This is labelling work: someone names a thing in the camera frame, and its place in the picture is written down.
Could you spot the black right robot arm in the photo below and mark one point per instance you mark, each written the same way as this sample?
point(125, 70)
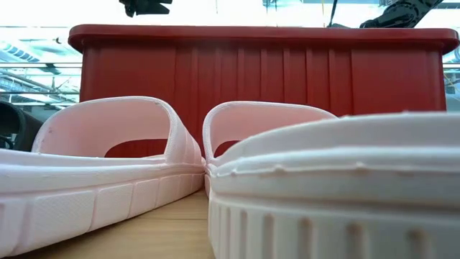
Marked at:
point(399, 16)

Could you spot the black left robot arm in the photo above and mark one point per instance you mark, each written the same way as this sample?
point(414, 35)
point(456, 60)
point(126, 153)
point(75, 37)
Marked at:
point(145, 6)

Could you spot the red plastic bin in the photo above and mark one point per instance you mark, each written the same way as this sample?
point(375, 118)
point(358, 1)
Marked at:
point(251, 72)

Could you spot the black curved object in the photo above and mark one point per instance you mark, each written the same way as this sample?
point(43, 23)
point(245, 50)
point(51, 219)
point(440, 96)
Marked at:
point(30, 129)

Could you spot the pink foam slide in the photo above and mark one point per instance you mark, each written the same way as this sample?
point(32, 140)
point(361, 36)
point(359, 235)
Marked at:
point(54, 187)
point(323, 180)

